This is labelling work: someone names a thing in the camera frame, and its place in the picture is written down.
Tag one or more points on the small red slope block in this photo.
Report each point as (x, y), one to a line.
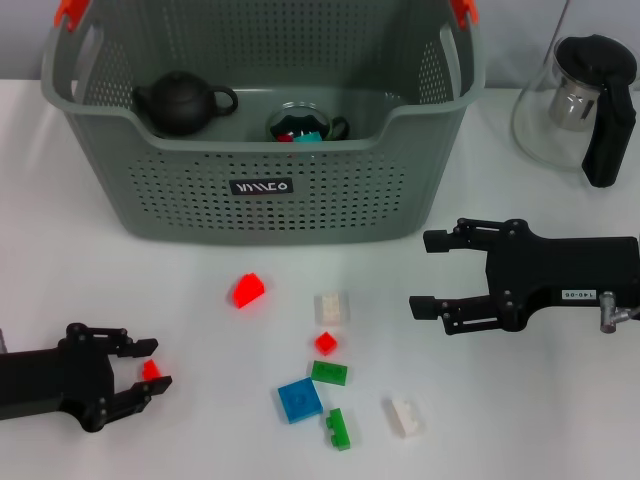
(150, 371)

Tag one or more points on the bright red slope block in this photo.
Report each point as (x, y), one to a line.
(249, 291)

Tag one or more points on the white building block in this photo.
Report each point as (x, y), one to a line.
(331, 307)
(406, 416)

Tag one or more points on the black clay teapot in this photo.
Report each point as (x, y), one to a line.
(175, 105)

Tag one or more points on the left wrist silver connector plug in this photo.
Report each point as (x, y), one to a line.
(2, 341)

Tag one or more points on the green flat rectangular block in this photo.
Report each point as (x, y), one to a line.
(330, 372)

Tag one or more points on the small red square block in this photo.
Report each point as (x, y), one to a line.
(326, 343)

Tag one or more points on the grey perforated storage bin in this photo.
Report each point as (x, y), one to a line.
(200, 200)

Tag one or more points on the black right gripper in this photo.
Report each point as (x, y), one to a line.
(560, 265)

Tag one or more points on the green notched small block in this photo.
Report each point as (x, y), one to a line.
(339, 429)

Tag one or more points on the wrist silver connector plug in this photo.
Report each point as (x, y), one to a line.
(2, 341)
(607, 312)

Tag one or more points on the right wrist silver connector plug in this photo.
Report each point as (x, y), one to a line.
(607, 312)

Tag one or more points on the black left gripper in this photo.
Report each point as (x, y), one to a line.
(50, 385)

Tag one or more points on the blue square flat block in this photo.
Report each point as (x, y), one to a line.
(299, 400)

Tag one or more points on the dark red long block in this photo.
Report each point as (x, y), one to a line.
(285, 138)

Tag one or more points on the teal square block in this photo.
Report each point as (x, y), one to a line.
(307, 137)

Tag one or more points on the glass teacup black sleeve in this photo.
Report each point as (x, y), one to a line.
(300, 117)

